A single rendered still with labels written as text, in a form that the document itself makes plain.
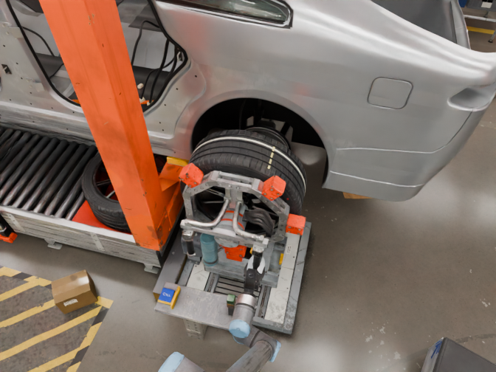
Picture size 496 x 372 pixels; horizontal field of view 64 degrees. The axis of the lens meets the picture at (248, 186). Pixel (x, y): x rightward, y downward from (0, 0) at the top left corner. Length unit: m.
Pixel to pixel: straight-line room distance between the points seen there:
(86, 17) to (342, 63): 1.01
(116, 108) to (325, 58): 0.88
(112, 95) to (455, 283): 2.56
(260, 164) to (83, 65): 0.86
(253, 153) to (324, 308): 1.31
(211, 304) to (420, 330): 1.39
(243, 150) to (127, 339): 1.47
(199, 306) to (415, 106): 1.48
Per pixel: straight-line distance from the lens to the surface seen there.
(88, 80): 1.52
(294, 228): 2.00
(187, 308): 2.26
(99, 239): 2.74
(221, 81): 1.96
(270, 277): 2.66
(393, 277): 3.02
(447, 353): 2.55
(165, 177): 2.47
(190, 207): 2.10
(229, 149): 1.90
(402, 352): 2.83
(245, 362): 1.63
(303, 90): 1.88
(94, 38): 1.39
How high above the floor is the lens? 2.54
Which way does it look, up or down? 51 degrees down
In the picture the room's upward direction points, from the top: 2 degrees clockwise
